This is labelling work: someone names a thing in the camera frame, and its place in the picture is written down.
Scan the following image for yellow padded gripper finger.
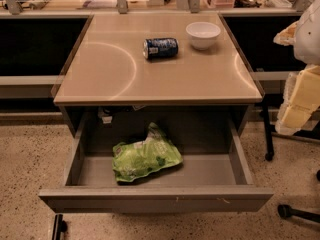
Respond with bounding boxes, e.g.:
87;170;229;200
273;22;297;46
275;65;320;136

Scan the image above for green rice chip bag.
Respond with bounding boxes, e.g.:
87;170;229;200
112;123;183;183

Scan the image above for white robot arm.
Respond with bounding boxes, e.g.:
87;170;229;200
273;0;320;136

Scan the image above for open grey drawer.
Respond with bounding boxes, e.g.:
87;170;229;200
39;112;273;213

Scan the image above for grey cabinet with counter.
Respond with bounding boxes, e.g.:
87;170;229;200
54;12;263;133

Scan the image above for black table leg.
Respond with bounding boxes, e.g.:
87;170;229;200
261;99;274;161

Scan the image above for white bowl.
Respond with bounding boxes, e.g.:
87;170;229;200
186;22;221;50

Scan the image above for black chair base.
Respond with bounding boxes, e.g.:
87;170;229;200
277;169;320;224

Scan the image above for blue soda can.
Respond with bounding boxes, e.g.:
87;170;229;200
143;38;179;60

